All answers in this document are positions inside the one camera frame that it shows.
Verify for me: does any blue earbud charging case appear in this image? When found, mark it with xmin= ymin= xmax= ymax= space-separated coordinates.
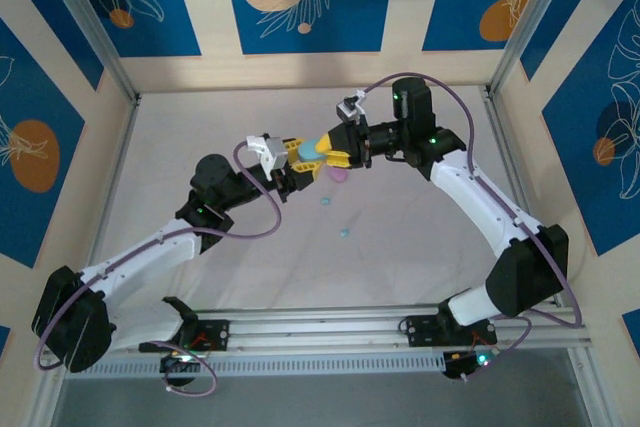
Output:
xmin=297 ymin=138 xmax=326 ymax=164

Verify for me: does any black controller board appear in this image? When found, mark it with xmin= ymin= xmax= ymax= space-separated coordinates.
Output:
xmin=442 ymin=349 xmax=494 ymax=381
xmin=159 ymin=351 xmax=201 ymax=388

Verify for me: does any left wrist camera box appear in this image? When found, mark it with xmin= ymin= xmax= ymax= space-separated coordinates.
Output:
xmin=246 ymin=133 xmax=294 ymax=181

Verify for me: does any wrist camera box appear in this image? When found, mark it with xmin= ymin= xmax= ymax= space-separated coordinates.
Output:
xmin=246 ymin=133 xmax=294 ymax=181
xmin=335 ymin=89 xmax=369 ymax=124

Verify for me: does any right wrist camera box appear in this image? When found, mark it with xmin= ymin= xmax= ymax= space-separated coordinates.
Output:
xmin=335 ymin=89 xmax=369 ymax=124

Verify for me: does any aluminium side rail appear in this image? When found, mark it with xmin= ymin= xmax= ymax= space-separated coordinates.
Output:
xmin=19 ymin=96 xmax=142 ymax=427
xmin=479 ymin=86 xmax=609 ymax=427

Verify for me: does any aluminium frame post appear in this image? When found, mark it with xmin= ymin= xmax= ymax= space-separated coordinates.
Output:
xmin=487 ymin=0 xmax=586 ymax=96
xmin=34 ymin=0 xmax=142 ymax=104

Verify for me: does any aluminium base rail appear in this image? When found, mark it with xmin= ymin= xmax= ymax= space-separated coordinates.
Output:
xmin=82 ymin=300 xmax=591 ymax=351

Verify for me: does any grey slotted cable duct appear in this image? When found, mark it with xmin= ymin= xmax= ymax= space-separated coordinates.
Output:
xmin=64 ymin=350 xmax=447 ymax=379

